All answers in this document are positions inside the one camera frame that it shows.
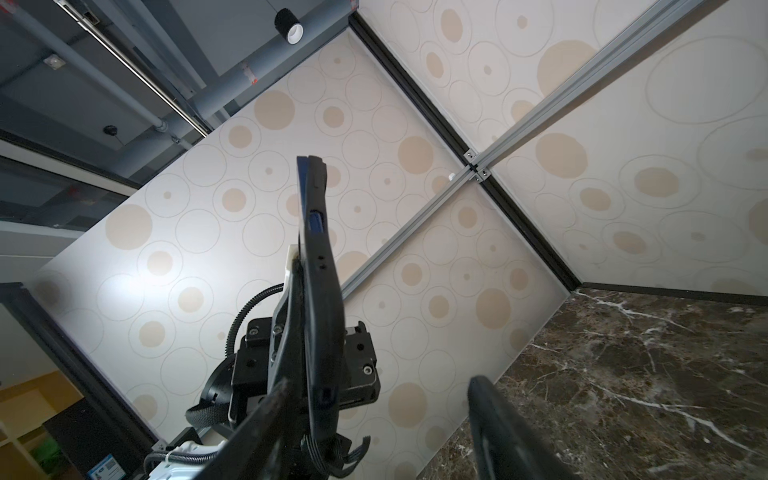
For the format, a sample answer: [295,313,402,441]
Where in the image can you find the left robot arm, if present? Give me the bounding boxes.
[143,284,283,479]

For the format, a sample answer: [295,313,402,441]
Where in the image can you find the left black corner post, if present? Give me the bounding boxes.
[349,12,582,291]

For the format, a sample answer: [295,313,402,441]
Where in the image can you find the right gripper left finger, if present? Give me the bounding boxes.
[195,379,296,480]

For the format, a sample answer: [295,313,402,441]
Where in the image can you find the black phone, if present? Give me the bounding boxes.
[297,156,345,445]

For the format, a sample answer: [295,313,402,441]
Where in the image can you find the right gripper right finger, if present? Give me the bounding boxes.
[467,375,576,479]

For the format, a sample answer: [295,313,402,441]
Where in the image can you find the horizontal aluminium rail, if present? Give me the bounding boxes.
[469,1,706,182]

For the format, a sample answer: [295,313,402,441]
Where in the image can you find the left aluminium rail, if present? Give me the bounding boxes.
[342,165,490,300]

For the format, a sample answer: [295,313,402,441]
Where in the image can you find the black ceiling spotlight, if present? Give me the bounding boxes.
[274,8,304,45]

